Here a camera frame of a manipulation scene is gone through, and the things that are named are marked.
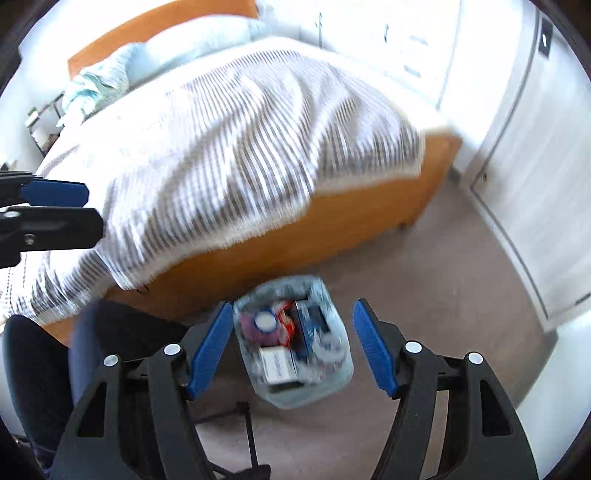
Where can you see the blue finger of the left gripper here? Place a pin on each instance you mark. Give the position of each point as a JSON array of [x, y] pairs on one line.
[[51, 193]]

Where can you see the brown checkered blanket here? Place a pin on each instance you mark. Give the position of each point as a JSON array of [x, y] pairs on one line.
[[217, 151]]

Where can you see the crumpled teal floral quilt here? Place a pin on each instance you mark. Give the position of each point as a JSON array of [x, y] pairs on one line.
[[97, 86]]

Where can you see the dark blue carton box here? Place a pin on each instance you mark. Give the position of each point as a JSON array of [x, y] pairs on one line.
[[309, 320]]

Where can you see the purple cloth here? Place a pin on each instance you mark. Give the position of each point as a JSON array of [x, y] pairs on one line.
[[249, 330]]

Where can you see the floral plastic trash bag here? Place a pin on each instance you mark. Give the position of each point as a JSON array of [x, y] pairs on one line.
[[328, 369]]

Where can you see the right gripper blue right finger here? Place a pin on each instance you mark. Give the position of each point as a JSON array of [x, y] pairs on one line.
[[374, 347]]

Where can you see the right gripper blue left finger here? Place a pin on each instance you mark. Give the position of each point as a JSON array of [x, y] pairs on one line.
[[205, 344]]

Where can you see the black bedside rack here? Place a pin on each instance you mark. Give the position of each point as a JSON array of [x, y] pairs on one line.
[[44, 124]]

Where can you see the red snack wrapper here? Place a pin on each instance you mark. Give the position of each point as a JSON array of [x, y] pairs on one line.
[[282, 311]]

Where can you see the light blue pillow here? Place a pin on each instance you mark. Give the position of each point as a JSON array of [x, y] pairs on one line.
[[190, 40]]

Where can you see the white built-in wardrobe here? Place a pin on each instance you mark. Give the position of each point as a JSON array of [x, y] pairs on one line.
[[409, 43]]

